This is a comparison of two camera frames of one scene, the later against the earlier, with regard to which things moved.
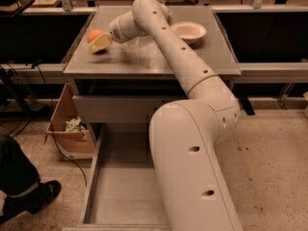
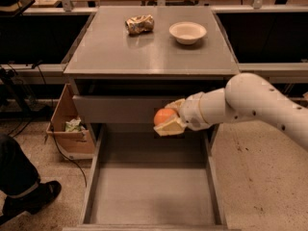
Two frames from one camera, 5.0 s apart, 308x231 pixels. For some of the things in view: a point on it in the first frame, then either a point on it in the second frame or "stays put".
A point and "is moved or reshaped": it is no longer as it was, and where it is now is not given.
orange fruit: x=94 y=34 is moved or reshaped
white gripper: x=119 y=33 → x=191 y=114
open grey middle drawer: x=123 y=191 stays put
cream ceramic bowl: x=190 y=32 stays put
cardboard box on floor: x=72 y=137 stays put
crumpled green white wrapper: x=73 y=125 stays put
